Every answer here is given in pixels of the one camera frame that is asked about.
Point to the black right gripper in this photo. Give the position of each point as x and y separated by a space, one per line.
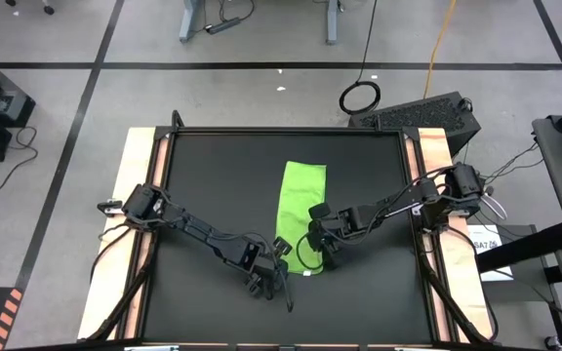
342 226

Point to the black cart base beam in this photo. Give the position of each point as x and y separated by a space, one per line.
525 248

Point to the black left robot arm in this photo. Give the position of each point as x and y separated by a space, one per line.
198 229

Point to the black aluminium table frame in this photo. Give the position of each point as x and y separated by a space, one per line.
286 130

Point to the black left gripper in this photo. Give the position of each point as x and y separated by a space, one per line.
264 265

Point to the green microfibre towel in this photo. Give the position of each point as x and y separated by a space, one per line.
300 195

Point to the grey office chair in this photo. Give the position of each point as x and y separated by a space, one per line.
48 10

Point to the black power strip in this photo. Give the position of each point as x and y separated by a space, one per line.
222 25

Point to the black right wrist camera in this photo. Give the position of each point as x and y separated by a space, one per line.
320 210

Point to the black perforated computer tower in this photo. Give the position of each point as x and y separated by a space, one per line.
417 114

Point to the black castor wheel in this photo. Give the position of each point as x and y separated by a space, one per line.
552 342

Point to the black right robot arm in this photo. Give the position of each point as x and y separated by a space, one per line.
393 205

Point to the white paper sign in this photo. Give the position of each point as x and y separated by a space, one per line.
481 234

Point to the wooden desk grey legs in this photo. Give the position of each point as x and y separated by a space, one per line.
190 19

